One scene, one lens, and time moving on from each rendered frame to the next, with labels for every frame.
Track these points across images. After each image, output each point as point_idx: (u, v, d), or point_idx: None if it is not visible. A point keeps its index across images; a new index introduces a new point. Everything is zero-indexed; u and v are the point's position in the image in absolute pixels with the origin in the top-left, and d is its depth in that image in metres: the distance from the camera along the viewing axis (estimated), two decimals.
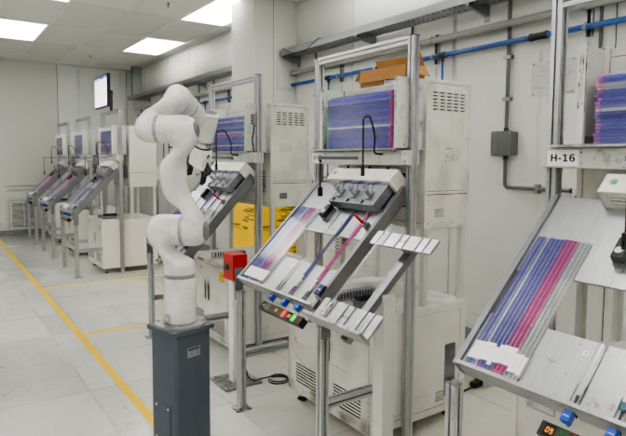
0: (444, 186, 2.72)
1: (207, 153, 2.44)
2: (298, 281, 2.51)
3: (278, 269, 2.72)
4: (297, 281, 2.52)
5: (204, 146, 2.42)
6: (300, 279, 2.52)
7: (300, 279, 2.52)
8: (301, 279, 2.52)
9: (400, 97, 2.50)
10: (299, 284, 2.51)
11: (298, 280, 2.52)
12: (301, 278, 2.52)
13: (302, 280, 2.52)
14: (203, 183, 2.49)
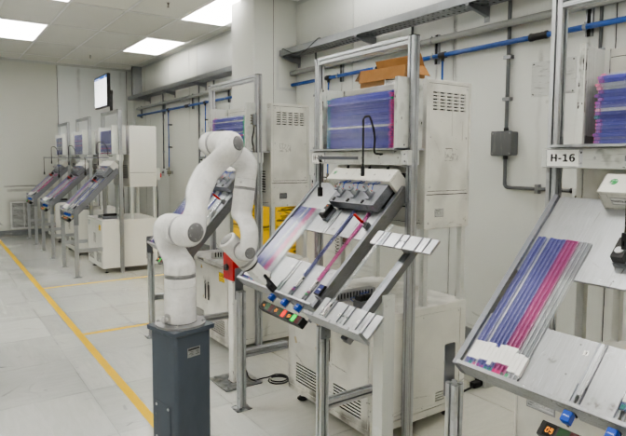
0: (444, 186, 2.72)
1: None
2: (298, 281, 2.51)
3: (278, 269, 2.72)
4: (297, 281, 2.52)
5: None
6: (300, 279, 2.52)
7: (300, 279, 2.52)
8: (301, 279, 2.52)
9: (400, 97, 2.50)
10: (299, 284, 2.51)
11: (298, 280, 2.52)
12: (301, 278, 2.52)
13: (302, 280, 2.52)
14: None
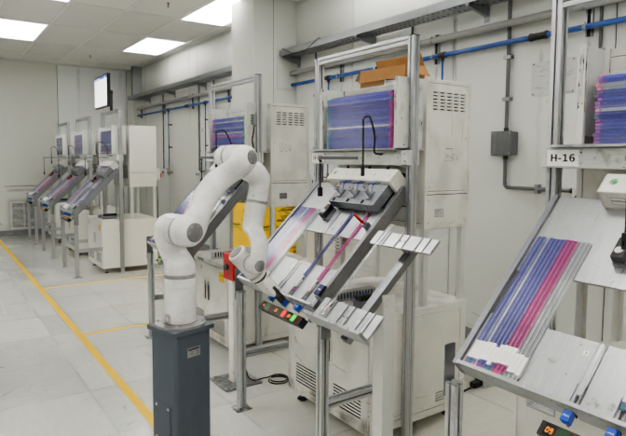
0: (444, 186, 2.72)
1: None
2: (298, 281, 2.51)
3: (278, 269, 2.72)
4: (297, 281, 2.52)
5: None
6: (300, 279, 2.52)
7: (300, 279, 2.52)
8: (301, 279, 2.52)
9: (400, 97, 2.50)
10: (299, 284, 2.51)
11: (298, 280, 2.52)
12: (301, 278, 2.52)
13: (302, 280, 2.52)
14: None
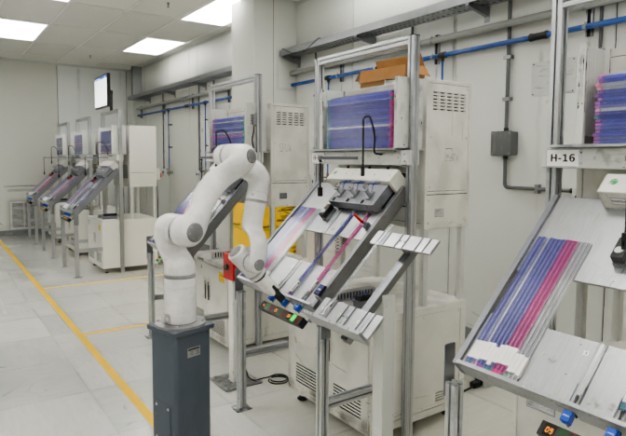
0: (444, 186, 2.72)
1: None
2: (293, 286, 2.50)
3: (278, 269, 2.72)
4: (292, 286, 2.50)
5: None
6: (295, 284, 2.50)
7: (295, 283, 2.51)
8: (296, 283, 2.51)
9: (400, 97, 2.50)
10: (294, 289, 2.50)
11: (293, 286, 2.51)
12: (296, 282, 2.51)
13: (297, 286, 2.51)
14: None
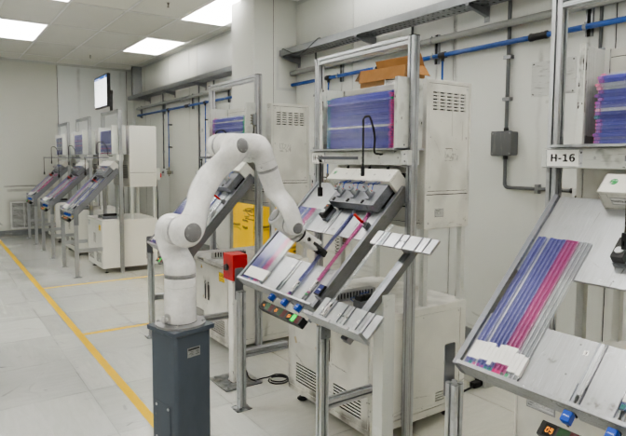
0: (444, 186, 2.72)
1: (305, 238, 2.47)
2: (293, 286, 2.50)
3: (278, 269, 2.72)
4: (292, 287, 2.50)
5: (297, 238, 2.46)
6: (295, 284, 2.50)
7: (295, 283, 2.51)
8: (296, 283, 2.50)
9: (400, 97, 2.50)
10: (294, 289, 2.50)
11: (293, 286, 2.51)
12: (296, 282, 2.51)
13: (297, 286, 2.51)
14: (325, 254, 2.57)
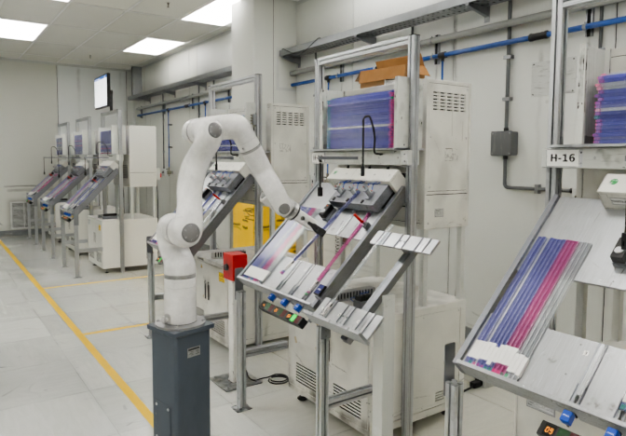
0: (444, 186, 2.72)
1: (298, 218, 2.37)
2: (288, 265, 2.43)
3: (278, 269, 2.72)
4: (286, 265, 2.44)
5: (290, 217, 2.37)
6: (290, 263, 2.44)
7: (290, 263, 2.44)
8: (290, 263, 2.44)
9: (400, 97, 2.50)
10: (288, 267, 2.44)
11: (287, 265, 2.44)
12: (291, 262, 2.44)
13: (292, 265, 2.44)
14: (323, 234, 2.45)
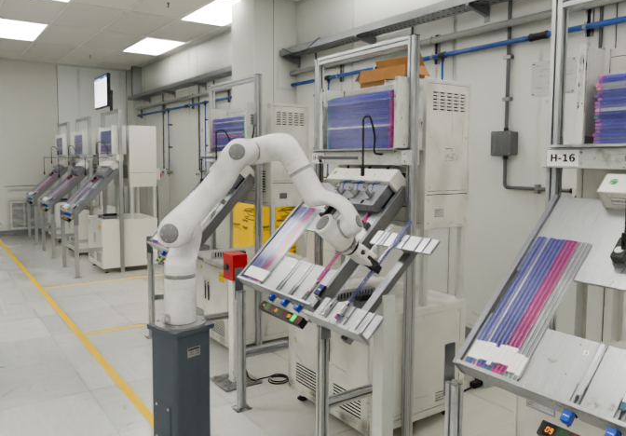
0: (444, 186, 2.72)
1: (358, 252, 2.05)
2: (343, 308, 2.07)
3: (278, 269, 2.72)
4: (341, 308, 2.08)
5: (349, 251, 2.04)
6: (345, 306, 2.08)
7: (345, 305, 2.08)
8: (346, 305, 2.08)
9: (400, 97, 2.50)
10: (344, 311, 2.07)
11: (342, 307, 2.08)
12: (346, 304, 2.08)
13: (347, 307, 2.08)
14: (379, 270, 2.14)
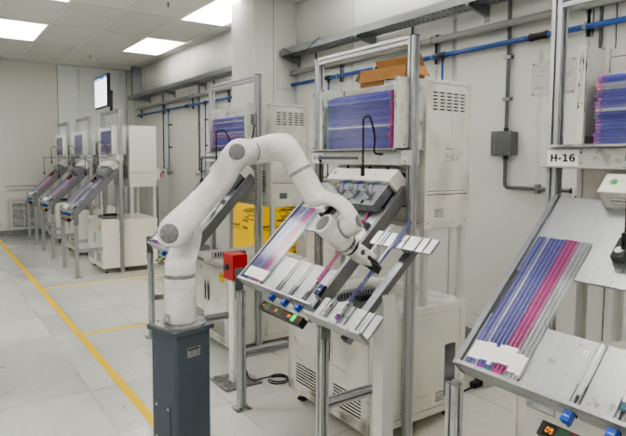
0: (444, 186, 2.72)
1: (358, 252, 2.05)
2: (343, 308, 2.07)
3: (278, 269, 2.72)
4: (341, 308, 2.08)
5: (349, 251, 2.04)
6: (345, 306, 2.08)
7: (345, 305, 2.08)
8: (346, 305, 2.08)
9: (400, 97, 2.50)
10: (344, 311, 2.07)
11: (342, 307, 2.08)
12: (346, 304, 2.08)
13: (347, 307, 2.08)
14: (379, 271, 2.14)
